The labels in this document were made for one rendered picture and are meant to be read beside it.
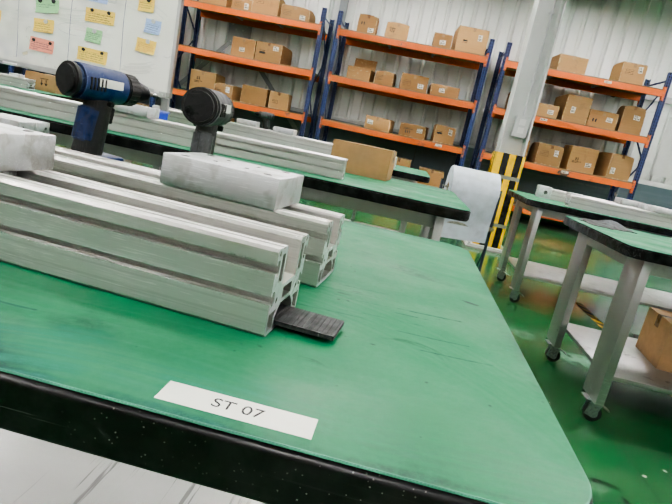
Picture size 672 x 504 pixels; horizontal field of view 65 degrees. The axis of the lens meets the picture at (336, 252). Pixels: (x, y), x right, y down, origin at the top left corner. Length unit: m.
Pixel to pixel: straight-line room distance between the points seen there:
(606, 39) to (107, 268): 11.50
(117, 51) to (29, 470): 3.11
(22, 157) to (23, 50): 3.69
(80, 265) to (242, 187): 0.22
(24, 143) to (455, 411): 0.52
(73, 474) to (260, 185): 0.78
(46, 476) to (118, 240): 0.78
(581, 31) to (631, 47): 0.95
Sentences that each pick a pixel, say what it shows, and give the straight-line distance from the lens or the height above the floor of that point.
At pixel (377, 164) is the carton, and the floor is 0.85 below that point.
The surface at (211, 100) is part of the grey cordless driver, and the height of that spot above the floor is 0.98.
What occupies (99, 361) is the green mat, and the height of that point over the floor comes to 0.78.
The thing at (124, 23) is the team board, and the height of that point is 1.36.
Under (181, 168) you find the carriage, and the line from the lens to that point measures 0.71.
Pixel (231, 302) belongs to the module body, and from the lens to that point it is 0.50.
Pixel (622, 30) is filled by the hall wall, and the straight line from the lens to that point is 11.91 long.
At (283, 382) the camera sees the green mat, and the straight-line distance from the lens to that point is 0.43.
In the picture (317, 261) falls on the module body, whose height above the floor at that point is 0.81.
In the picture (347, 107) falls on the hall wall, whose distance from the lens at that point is 11.19.
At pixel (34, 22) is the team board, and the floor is 1.25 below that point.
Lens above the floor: 0.98
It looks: 13 degrees down
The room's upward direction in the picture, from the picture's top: 12 degrees clockwise
